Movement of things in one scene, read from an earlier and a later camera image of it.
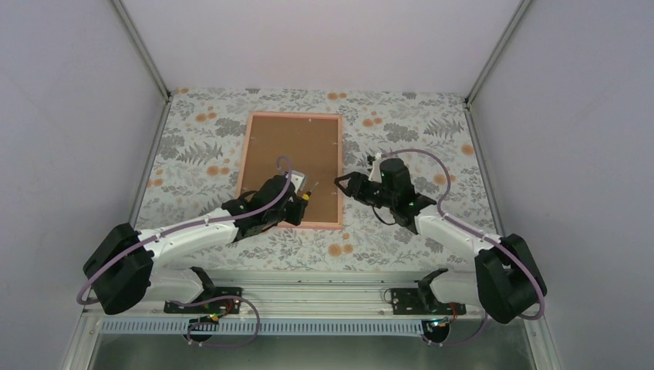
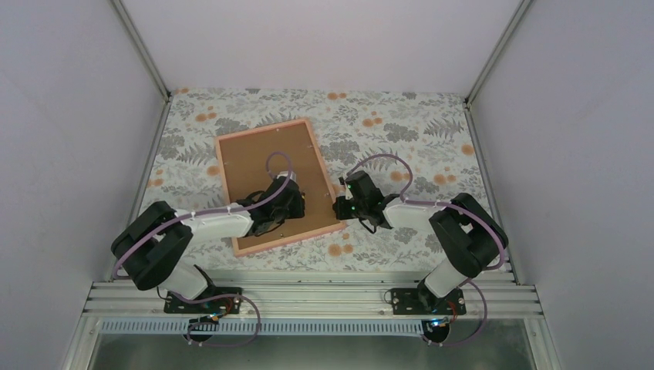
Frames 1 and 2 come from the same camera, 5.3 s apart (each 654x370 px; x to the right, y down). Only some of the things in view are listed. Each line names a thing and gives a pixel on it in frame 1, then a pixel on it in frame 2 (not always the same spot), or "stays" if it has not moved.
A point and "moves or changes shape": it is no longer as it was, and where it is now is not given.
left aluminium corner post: [146, 55] stays
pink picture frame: [312, 143] moves or changes shape
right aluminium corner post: [497, 52] stays
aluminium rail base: [309, 320] stays
